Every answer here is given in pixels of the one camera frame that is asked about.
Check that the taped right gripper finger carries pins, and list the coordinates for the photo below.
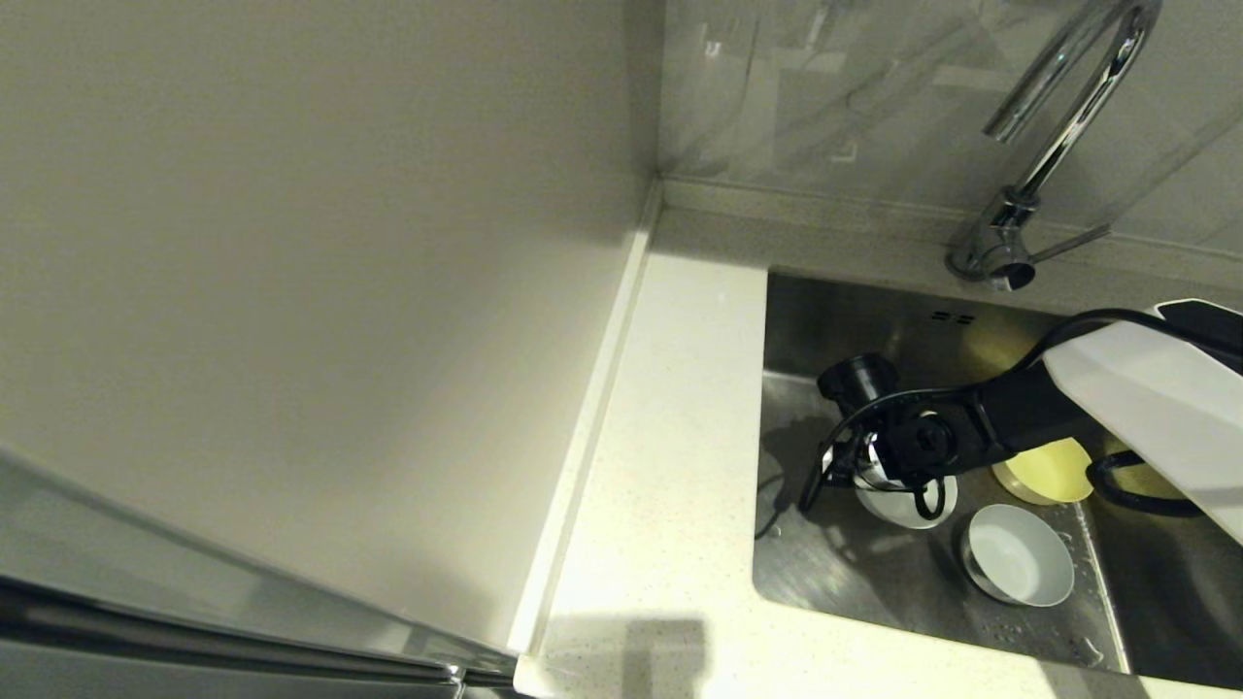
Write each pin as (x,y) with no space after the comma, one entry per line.
(877,461)
(843,468)

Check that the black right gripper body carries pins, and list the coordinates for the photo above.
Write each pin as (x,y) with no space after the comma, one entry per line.
(927,442)

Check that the white bowl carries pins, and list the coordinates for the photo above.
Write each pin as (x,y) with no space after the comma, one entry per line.
(903,510)

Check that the yellow bowl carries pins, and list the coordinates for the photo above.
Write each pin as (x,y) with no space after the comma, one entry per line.
(1054,476)

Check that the grey bowl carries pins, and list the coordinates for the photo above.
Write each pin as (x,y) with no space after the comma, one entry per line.
(1020,558)

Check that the chrome gooseneck faucet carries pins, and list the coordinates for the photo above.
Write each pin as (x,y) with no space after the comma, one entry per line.
(1058,136)

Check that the stainless steel sink basin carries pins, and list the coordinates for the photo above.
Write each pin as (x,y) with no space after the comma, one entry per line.
(874,573)

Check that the stainless steel appliance door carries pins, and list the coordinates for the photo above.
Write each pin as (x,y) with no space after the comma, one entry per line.
(146,631)

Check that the black cylindrical wrist camera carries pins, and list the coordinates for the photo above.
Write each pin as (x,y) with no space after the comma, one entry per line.
(859,379)

